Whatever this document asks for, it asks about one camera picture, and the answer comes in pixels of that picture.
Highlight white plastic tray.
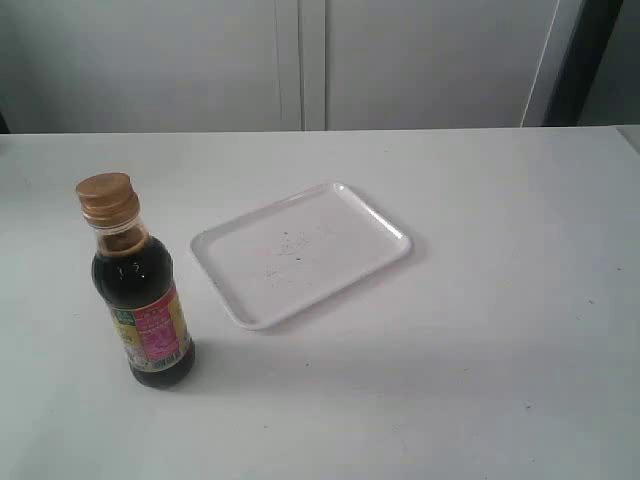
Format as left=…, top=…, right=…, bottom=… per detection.
left=190, top=182, right=413, bottom=331

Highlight dark soy sauce bottle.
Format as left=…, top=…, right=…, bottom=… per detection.
left=76, top=172, right=196, bottom=389

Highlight dark vertical post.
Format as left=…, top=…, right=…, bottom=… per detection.
left=542, top=0, right=624, bottom=127

